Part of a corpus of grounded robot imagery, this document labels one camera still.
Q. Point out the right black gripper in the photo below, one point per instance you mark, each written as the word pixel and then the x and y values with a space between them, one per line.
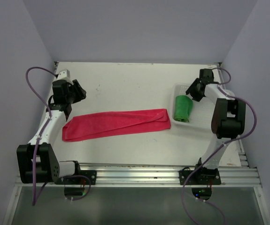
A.
pixel 190 91

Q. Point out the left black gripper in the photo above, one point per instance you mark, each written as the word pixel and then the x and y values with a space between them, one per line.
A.
pixel 80 93

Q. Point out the green towel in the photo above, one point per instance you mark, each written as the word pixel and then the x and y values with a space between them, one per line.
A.
pixel 183 108

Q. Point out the clear plastic tray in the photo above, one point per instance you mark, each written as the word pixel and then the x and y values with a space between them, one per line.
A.
pixel 201 114

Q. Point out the pink towel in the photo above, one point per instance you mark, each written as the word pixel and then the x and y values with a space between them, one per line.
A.
pixel 105 124

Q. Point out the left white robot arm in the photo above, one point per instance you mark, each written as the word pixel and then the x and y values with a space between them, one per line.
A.
pixel 37 161

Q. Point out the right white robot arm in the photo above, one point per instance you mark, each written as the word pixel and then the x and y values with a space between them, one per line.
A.
pixel 228 122

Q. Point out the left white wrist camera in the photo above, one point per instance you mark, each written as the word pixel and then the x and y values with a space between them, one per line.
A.
pixel 64 75

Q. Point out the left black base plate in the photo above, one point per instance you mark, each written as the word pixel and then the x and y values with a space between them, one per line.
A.
pixel 83 177

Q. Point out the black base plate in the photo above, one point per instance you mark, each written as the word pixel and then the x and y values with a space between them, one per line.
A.
pixel 83 177
pixel 201 177

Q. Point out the aluminium mounting rail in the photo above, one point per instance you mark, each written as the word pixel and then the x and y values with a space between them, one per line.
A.
pixel 111 175

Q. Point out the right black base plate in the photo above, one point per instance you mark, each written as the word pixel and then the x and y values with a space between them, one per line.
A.
pixel 201 177

